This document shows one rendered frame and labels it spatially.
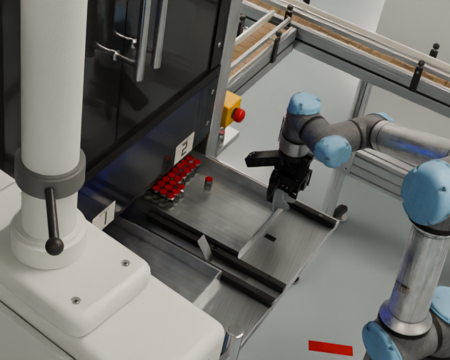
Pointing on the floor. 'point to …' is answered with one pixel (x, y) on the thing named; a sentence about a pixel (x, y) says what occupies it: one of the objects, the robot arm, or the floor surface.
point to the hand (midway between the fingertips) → (271, 205)
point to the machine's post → (207, 146)
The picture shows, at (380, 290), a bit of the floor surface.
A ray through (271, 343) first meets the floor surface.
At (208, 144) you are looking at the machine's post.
